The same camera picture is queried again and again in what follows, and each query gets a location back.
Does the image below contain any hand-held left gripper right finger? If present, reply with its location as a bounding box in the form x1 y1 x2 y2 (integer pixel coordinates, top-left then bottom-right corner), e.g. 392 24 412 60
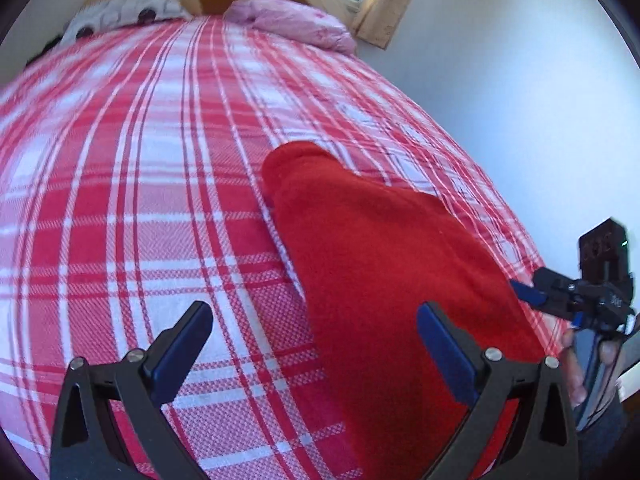
416 301 582 480

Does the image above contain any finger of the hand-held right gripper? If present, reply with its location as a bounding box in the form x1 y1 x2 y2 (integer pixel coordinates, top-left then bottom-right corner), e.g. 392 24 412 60
509 266 577 317

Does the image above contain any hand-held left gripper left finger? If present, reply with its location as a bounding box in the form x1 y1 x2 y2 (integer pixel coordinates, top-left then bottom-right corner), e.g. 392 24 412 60
50 300 214 480

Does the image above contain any red knitted sweater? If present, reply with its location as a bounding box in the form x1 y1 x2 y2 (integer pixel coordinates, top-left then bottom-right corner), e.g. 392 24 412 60
261 140 568 480

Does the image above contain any person's right forearm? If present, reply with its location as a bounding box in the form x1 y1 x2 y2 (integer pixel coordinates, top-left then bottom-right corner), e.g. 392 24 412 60
575 395 636 466

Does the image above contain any person's right hand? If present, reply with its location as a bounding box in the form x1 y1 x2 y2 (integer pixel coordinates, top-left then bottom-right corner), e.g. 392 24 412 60
560 326 589 407

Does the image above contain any red plaid bed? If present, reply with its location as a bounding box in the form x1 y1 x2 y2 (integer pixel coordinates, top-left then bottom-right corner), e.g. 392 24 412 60
0 14 571 480

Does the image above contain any beige curtain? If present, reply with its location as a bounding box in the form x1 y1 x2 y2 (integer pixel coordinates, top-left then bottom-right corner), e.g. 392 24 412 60
351 0 432 52

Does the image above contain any white polka dot pillow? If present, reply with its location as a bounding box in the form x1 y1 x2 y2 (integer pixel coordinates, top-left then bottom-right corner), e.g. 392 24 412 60
59 0 195 45

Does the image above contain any pink pillow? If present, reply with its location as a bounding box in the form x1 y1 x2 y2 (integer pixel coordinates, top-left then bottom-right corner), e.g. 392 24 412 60
221 0 358 56

